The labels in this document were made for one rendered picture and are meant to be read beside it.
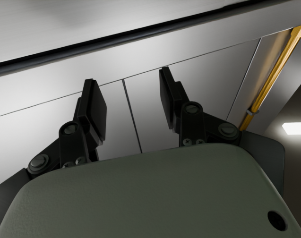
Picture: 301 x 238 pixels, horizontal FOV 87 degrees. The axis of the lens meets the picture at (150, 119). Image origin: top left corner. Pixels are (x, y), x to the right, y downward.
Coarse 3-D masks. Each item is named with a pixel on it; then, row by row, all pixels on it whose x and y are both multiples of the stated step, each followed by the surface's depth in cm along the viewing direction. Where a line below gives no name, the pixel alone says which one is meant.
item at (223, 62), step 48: (240, 0) 27; (288, 0) 28; (96, 48) 22; (144, 48) 24; (192, 48) 28; (240, 48) 35; (0, 96) 21; (48, 96) 24; (144, 96) 34; (192, 96) 40; (240, 96) 49; (288, 96) 62; (0, 144) 29; (48, 144) 33; (144, 144) 47
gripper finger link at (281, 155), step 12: (240, 132) 9; (240, 144) 8; (252, 144) 8; (264, 144) 8; (276, 144) 8; (252, 156) 8; (264, 156) 8; (276, 156) 8; (264, 168) 7; (276, 168) 7; (276, 180) 7
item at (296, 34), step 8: (296, 32) 36; (288, 40) 39; (296, 40) 37; (288, 48) 39; (280, 56) 41; (288, 56) 40; (280, 64) 42; (272, 72) 44; (272, 80) 46; (264, 88) 48; (264, 96) 50; (256, 104) 53; (248, 112) 57; (256, 112) 56; (248, 120) 59; (240, 128) 64
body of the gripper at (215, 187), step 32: (128, 160) 6; (160, 160) 6; (192, 160) 6; (224, 160) 6; (32, 192) 6; (64, 192) 6; (96, 192) 6; (128, 192) 5; (160, 192) 5; (192, 192) 5; (224, 192) 5; (256, 192) 5; (0, 224) 6; (32, 224) 5; (64, 224) 5; (96, 224) 5; (128, 224) 5; (160, 224) 5; (192, 224) 5; (224, 224) 5; (256, 224) 5; (288, 224) 5
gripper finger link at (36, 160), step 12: (84, 84) 11; (96, 84) 12; (84, 96) 10; (96, 96) 11; (84, 108) 9; (96, 108) 11; (84, 120) 9; (96, 120) 10; (96, 132) 10; (96, 144) 10; (36, 156) 8; (48, 156) 8; (36, 168) 8; (48, 168) 8
